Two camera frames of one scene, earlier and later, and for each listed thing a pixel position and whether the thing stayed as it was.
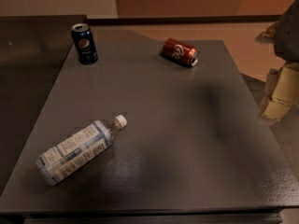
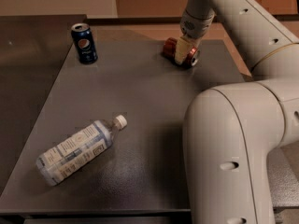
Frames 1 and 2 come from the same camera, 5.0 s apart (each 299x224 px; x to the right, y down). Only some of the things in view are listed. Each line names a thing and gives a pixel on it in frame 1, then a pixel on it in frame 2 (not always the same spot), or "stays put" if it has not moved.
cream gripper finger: [285, 92] to [182, 49]
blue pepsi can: [85, 44] stays put
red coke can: [179, 52] stays put
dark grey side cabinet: [33, 49] stays put
